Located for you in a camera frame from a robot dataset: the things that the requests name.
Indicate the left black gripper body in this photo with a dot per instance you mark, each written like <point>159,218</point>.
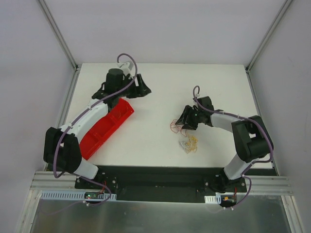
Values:
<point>135,85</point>

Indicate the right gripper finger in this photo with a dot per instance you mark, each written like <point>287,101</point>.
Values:
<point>190,124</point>
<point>188,113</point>

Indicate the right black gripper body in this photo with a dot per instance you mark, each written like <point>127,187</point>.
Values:
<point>194,116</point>

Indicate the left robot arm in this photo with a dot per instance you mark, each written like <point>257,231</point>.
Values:
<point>62,145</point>

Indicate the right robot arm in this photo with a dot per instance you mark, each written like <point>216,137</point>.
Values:
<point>252,141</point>

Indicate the red plastic divided tray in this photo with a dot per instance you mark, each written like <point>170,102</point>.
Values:
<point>104,128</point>

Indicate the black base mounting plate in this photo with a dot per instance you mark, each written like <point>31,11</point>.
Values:
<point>163,184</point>

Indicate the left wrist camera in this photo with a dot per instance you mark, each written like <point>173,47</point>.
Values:
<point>126,67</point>

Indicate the right white cable duct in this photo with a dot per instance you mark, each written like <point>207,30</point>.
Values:
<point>213,199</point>

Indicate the white cable duct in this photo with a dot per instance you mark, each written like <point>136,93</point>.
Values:
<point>77,196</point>
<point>213,199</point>

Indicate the right aluminium frame post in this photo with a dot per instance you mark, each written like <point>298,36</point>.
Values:
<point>268,35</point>

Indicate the aluminium frame post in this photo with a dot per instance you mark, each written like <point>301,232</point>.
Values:
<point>57,33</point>
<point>268,35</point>

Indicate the left aluminium frame post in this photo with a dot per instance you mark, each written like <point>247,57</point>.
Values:
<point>57,33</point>

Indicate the left white cable duct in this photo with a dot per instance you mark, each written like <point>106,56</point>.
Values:
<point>77,196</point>

